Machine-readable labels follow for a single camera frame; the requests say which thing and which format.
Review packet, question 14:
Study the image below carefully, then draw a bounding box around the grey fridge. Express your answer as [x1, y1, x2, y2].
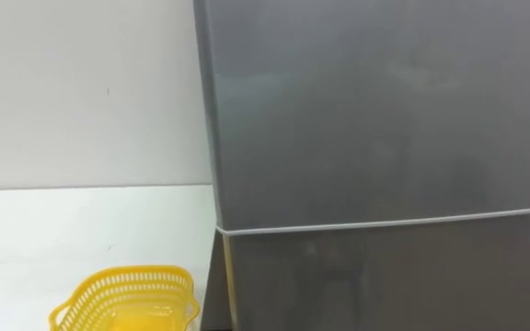
[192, 0, 530, 331]

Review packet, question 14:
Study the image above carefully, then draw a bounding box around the yellow plastic basket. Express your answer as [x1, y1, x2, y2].
[47, 264, 201, 331]

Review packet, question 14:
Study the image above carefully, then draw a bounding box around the white table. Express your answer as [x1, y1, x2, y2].
[0, 184, 217, 331]

